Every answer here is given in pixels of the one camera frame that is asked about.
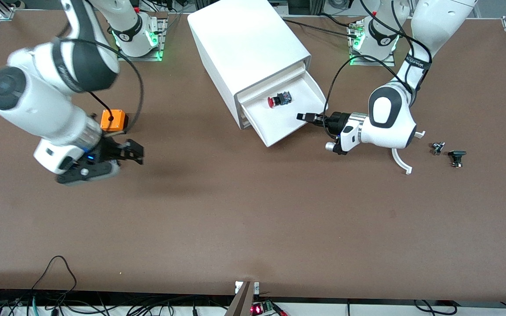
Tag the metal bracket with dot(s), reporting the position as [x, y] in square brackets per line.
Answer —
[242, 300]

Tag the white drawer cabinet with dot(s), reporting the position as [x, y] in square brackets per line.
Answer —
[244, 44]

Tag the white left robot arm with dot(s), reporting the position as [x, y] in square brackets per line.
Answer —
[387, 127]

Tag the white drawer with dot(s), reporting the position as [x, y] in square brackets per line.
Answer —
[288, 125]

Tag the small metal valve fitting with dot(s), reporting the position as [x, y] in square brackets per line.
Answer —
[437, 148]

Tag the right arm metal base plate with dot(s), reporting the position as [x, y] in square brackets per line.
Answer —
[141, 58]

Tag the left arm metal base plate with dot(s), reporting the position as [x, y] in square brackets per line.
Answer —
[374, 61]

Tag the circuit board with red light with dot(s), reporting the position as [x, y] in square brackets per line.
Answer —
[262, 308]

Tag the red push button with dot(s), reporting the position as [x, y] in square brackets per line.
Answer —
[275, 102]

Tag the black switch component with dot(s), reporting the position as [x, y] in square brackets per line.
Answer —
[457, 154]

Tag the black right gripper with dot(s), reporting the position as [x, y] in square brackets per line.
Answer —
[111, 151]

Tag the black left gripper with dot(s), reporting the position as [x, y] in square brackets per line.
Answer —
[337, 121]

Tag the orange box with hole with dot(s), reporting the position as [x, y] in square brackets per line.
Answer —
[112, 119]

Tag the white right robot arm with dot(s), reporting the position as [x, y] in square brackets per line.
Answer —
[37, 105]

